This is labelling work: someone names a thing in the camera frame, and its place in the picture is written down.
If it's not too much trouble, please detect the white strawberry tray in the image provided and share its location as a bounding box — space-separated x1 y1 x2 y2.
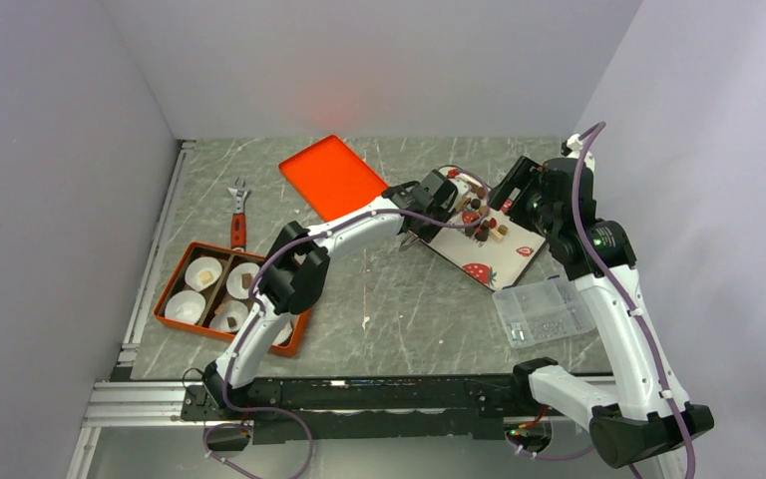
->
426 165 546 291

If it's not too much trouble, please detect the orange box lid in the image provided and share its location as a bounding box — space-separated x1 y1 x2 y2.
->
278 135 388 222

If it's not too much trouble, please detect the orange chocolate box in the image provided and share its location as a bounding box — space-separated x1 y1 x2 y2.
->
153 240 311 359

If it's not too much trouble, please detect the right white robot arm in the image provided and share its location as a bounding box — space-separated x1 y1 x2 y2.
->
490 156 715 469

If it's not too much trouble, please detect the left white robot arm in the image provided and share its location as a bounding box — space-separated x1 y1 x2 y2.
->
202 170 459 419

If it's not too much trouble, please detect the clear plastic screw box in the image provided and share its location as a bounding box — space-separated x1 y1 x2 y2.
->
492 277 595 349

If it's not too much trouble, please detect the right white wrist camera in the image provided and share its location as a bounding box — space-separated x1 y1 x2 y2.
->
560 134 595 175

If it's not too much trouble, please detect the red handled adjustable wrench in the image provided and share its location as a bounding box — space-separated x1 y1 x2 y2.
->
227 177 250 251

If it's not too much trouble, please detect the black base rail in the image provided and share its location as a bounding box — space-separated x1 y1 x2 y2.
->
181 374 544 445

